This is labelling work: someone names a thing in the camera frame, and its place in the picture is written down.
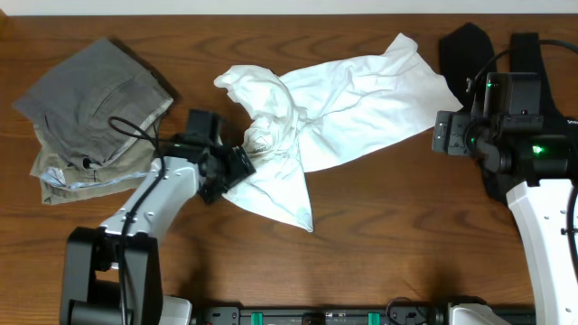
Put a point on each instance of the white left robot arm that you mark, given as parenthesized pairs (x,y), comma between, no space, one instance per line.
(112,272)

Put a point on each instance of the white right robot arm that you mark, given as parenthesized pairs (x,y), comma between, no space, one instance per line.
(546,218)

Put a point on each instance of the black garment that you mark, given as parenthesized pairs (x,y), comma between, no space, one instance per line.
(516,133)

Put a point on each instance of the beige folded shorts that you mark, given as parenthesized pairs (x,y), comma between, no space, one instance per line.
(64,182)

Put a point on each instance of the grey folded trousers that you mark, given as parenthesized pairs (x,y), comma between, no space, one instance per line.
(73,101)

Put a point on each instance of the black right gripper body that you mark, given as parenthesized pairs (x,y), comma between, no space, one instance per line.
(454,126)

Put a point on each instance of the white t-shirt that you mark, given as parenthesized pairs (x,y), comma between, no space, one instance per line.
(323,116)

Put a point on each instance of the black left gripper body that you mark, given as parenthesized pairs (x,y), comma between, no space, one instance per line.
(239,163)

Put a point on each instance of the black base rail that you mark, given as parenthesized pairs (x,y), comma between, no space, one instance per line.
(397,313)

